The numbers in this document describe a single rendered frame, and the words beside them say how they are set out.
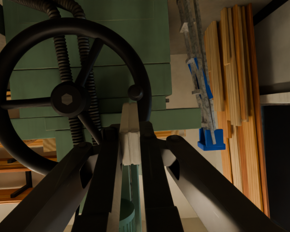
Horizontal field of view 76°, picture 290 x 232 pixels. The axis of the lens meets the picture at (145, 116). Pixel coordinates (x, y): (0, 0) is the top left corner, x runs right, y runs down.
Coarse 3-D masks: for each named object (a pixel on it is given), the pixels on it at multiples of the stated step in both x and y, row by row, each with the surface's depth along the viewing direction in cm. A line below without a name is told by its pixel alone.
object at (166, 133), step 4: (156, 132) 68; (160, 132) 68; (164, 132) 68; (168, 132) 68; (160, 136) 68; (36, 140) 66; (40, 140) 66; (32, 144) 66; (36, 144) 66; (40, 144) 66
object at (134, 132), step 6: (132, 102) 20; (132, 108) 18; (132, 114) 17; (132, 120) 15; (138, 120) 16; (132, 126) 14; (138, 126) 14; (132, 132) 14; (138, 132) 14; (132, 138) 14; (138, 138) 14; (132, 144) 14; (138, 144) 14; (132, 150) 14; (138, 150) 14; (132, 156) 14; (138, 156) 14; (132, 162) 15; (138, 162) 14
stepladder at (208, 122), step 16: (176, 0) 144; (192, 32) 124; (192, 48) 129; (192, 64) 142; (192, 80) 147; (208, 80) 127; (208, 96) 128; (208, 112) 127; (208, 128) 132; (208, 144) 130; (224, 144) 131
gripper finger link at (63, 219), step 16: (80, 144) 12; (64, 160) 11; (80, 160) 11; (48, 176) 10; (64, 176) 10; (80, 176) 13; (32, 192) 9; (48, 192) 9; (64, 192) 9; (80, 192) 11; (16, 208) 8; (32, 208) 8; (48, 208) 8; (64, 208) 9; (0, 224) 7; (16, 224) 7; (32, 224) 7; (48, 224) 8; (64, 224) 10
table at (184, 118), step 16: (160, 112) 52; (176, 112) 52; (192, 112) 53; (16, 128) 50; (32, 128) 50; (48, 128) 41; (64, 128) 42; (160, 128) 52; (176, 128) 53; (192, 128) 53
